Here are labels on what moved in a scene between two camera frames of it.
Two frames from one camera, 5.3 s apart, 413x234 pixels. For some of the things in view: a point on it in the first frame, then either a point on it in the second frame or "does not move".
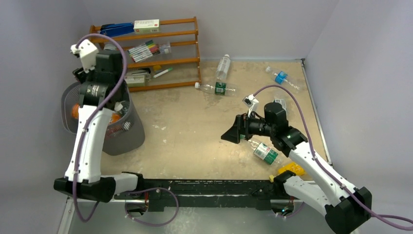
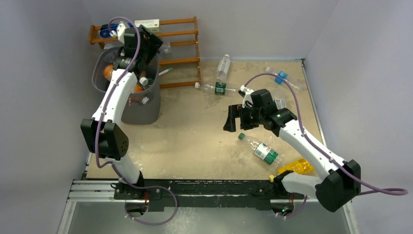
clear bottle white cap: (222, 69) does not move
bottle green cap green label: (263, 151) does not move
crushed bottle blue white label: (282, 102) does not move
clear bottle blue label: (284, 79) does not move
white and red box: (146, 26) does not move
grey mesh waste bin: (123, 133) to (142, 106)
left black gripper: (86, 76) to (154, 43)
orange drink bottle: (115, 118) to (107, 73)
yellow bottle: (293, 167) does not move
